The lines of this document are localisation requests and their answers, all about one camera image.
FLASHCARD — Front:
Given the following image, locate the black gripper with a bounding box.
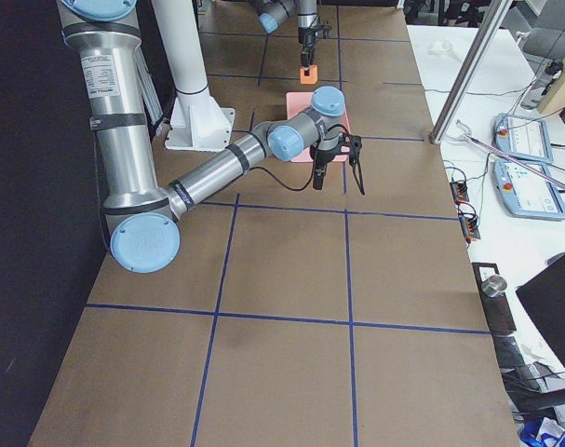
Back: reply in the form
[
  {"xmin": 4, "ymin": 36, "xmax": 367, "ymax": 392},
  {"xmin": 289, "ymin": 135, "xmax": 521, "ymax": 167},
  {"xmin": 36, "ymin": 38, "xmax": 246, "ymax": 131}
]
[
  {"xmin": 311, "ymin": 145, "xmax": 338, "ymax": 190},
  {"xmin": 298, "ymin": 27, "xmax": 330, "ymax": 70}
]

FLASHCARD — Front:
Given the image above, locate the orange foam block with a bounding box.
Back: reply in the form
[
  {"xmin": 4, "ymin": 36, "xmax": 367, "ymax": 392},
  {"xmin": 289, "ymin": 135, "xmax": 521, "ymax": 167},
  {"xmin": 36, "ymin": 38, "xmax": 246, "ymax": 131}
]
[{"xmin": 299, "ymin": 64, "xmax": 318, "ymax": 85}]

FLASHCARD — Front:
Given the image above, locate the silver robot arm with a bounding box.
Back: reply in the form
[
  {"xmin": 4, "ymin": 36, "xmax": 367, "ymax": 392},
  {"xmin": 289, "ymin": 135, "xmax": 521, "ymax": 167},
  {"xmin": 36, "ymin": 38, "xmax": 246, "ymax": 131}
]
[
  {"xmin": 249, "ymin": 0, "xmax": 331, "ymax": 75},
  {"xmin": 58, "ymin": 1, "xmax": 347, "ymax": 273}
]

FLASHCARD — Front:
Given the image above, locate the pink plastic bin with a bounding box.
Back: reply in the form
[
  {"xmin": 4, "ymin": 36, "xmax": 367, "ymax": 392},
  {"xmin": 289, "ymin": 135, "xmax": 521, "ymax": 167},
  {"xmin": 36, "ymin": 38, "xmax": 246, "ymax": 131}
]
[{"xmin": 285, "ymin": 90, "xmax": 354, "ymax": 164}]

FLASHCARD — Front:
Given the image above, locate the upper orange black connector box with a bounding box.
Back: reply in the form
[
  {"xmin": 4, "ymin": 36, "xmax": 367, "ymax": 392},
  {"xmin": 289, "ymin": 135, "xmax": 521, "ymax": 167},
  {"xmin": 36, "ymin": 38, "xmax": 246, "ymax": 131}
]
[{"xmin": 450, "ymin": 180, "xmax": 469, "ymax": 203}]

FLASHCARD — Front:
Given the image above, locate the orange black connector box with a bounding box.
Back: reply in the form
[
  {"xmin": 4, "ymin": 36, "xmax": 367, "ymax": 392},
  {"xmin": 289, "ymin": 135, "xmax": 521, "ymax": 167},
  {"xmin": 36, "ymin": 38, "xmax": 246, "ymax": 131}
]
[
  {"xmin": 458, "ymin": 211, "xmax": 480, "ymax": 242},
  {"xmin": 450, "ymin": 180, "xmax": 469, "ymax": 203}
]

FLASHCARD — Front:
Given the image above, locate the long reacher grabber stick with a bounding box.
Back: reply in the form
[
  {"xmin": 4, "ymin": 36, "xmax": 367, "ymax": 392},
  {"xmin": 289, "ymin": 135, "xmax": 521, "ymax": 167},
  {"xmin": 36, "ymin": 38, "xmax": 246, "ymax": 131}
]
[{"xmin": 454, "ymin": 119, "xmax": 565, "ymax": 196}]

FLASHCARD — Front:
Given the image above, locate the lower orange black connector box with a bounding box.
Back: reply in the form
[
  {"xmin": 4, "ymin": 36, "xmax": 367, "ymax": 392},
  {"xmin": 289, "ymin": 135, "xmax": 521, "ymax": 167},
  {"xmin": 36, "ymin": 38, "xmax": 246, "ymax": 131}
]
[{"xmin": 458, "ymin": 211, "xmax": 480, "ymax": 242}]

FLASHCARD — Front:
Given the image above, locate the lower blue teach pendant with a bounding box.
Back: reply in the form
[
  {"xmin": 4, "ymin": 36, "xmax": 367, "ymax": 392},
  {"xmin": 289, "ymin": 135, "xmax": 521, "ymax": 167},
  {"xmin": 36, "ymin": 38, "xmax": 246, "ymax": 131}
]
[{"xmin": 492, "ymin": 159, "xmax": 565, "ymax": 221}]

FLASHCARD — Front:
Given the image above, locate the blue teach pendant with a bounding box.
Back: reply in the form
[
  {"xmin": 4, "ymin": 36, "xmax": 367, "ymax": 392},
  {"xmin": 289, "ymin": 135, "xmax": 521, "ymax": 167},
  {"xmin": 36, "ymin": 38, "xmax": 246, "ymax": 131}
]
[
  {"xmin": 493, "ymin": 114, "xmax": 554, "ymax": 164},
  {"xmin": 492, "ymin": 159, "xmax": 565, "ymax": 221}
]

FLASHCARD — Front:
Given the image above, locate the small metal cup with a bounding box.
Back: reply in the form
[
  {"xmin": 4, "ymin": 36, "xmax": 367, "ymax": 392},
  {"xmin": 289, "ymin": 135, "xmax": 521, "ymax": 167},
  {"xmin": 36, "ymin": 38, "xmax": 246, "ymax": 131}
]
[{"xmin": 481, "ymin": 275, "xmax": 507, "ymax": 298}]

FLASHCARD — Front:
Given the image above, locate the upper blue teach pendant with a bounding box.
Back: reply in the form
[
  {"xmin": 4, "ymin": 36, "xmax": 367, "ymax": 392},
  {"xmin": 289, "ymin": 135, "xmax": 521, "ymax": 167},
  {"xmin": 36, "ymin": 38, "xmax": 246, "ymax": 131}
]
[{"xmin": 493, "ymin": 114, "xmax": 554, "ymax": 164}]

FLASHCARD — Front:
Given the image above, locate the black tray strip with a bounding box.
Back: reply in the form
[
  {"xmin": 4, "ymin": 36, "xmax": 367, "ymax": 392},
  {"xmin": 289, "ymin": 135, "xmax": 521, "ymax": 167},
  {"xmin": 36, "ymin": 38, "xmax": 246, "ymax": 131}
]
[{"xmin": 472, "ymin": 262, "xmax": 517, "ymax": 336}]

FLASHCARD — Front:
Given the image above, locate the grey water bottle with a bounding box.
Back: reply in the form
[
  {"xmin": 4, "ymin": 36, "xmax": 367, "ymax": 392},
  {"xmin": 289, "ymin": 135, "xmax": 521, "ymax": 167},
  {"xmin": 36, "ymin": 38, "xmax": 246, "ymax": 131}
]
[{"xmin": 520, "ymin": 60, "xmax": 564, "ymax": 110}]

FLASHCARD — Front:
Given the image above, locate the black monitor corner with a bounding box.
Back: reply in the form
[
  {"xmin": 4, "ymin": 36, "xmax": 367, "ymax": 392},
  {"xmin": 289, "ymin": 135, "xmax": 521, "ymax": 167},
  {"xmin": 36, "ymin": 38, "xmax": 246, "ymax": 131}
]
[{"xmin": 516, "ymin": 255, "xmax": 565, "ymax": 367}]

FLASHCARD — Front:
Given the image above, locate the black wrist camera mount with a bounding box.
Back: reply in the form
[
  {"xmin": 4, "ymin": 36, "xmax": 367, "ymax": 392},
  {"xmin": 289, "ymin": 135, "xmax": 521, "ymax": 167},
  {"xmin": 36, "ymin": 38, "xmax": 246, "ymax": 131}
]
[{"xmin": 340, "ymin": 132, "xmax": 366, "ymax": 196}]

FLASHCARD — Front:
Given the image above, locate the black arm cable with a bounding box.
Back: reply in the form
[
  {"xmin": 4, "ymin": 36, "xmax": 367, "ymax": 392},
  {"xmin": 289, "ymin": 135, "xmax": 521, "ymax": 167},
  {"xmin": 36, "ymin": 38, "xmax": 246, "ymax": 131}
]
[{"xmin": 247, "ymin": 124, "xmax": 351, "ymax": 193}]

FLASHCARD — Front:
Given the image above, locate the aluminium frame post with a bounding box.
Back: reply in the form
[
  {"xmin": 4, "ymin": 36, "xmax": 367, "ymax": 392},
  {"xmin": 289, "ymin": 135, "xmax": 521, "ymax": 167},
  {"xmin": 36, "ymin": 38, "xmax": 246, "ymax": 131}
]
[{"xmin": 429, "ymin": 0, "xmax": 513, "ymax": 145}]

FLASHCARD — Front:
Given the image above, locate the white pedestal column base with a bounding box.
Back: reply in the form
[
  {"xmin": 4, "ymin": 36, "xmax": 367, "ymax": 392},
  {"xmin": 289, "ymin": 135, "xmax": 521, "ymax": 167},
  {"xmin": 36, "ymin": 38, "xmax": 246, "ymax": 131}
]
[{"xmin": 152, "ymin": 0, "xmax": 235, "ymax": 152}]

